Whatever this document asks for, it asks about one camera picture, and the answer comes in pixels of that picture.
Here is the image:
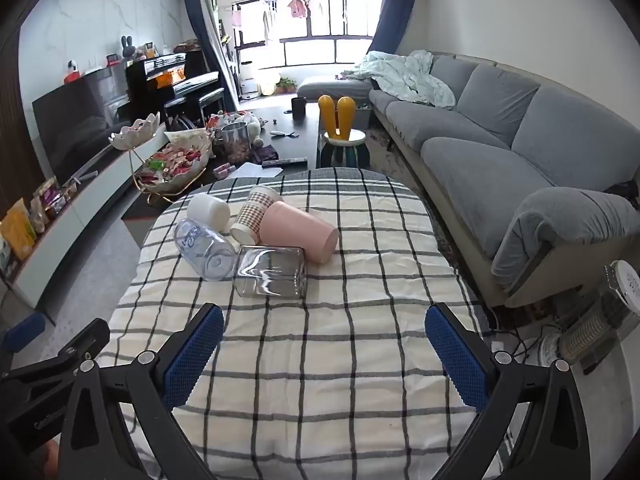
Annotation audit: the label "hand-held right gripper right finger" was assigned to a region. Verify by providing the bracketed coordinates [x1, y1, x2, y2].
[424, 302, 601, 480]

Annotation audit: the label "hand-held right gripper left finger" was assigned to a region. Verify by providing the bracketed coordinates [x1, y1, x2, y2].
[57, 302, 226, 480]

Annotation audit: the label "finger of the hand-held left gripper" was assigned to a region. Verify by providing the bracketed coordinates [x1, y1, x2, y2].
[0, 311, 47, 356]
[59, 317, 111, 368]

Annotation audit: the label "clear plastic cup blue print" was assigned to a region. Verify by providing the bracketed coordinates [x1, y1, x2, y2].
[173, 217, 238, 282]

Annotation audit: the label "clear square glass cup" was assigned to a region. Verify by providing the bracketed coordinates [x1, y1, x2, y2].
[233, 245, 308, 300]

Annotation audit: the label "white cup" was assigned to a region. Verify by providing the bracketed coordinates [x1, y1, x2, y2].
[187, 194, 232, 234]

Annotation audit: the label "checked paper cup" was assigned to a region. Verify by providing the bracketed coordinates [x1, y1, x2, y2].
[230, 185, 285, 247]

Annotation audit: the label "pink cup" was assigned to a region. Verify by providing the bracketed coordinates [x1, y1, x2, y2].
[259, 201, 340, 264]

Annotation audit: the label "yellow snack bag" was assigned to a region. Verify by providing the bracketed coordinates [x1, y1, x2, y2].
[0, 198, 39, 261]

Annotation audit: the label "black and white checked tablecloth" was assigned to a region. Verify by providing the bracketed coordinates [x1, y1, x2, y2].
[95, 167, 506, 480]

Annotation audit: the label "small snack packets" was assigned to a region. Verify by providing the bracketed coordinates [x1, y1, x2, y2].
[29, 176, 79, 233]

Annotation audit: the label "electric heater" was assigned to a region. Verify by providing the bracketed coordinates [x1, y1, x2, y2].
[557, 259, 640, 375]

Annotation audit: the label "white television cabinet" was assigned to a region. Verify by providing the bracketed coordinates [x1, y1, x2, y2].
[0, 147, 168, 311]

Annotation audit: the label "two-tier snack tray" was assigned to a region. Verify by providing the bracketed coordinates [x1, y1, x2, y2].
[109, 112, 214, 202]

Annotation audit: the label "white paper sheet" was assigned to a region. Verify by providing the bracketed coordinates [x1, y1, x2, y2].
[227, 162, 284, 180]

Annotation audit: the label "grey sofa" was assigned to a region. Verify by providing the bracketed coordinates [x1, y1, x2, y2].
[297, 51, 640, 309]

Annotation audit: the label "clear glass jar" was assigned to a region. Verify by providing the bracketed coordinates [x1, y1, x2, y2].
[220, 122, 251, 163]

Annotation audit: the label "black television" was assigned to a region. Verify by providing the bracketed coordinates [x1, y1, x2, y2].
[31, 66, 132, 187]

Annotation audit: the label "dark cloth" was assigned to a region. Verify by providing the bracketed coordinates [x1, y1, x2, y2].
[604, 179, 640, 202]

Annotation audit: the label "dark coffee table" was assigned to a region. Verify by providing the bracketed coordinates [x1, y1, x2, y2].
[210, 102, 322, 177]

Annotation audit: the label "yellow rabbit ear stool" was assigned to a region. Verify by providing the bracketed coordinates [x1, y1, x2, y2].
[318, 95, 371, 169]

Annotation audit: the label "black piano bench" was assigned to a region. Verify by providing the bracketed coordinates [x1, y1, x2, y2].
[164, 89, 226, 122]

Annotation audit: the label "black piano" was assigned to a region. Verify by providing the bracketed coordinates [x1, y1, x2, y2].
[125, 50, 226, 111]

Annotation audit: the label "pale green blanket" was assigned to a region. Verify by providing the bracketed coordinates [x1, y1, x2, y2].
[342, 50, 457, 110]

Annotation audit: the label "white air purifier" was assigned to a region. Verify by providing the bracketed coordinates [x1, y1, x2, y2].
[239, 60, 261, 99]

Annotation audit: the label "blue curtain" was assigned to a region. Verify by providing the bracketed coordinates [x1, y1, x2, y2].
[372, 0, 422, 56]
[180, 0, 237, 107]

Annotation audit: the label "black cables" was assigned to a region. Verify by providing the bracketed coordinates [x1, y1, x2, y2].
[484, 304, 553, 358]

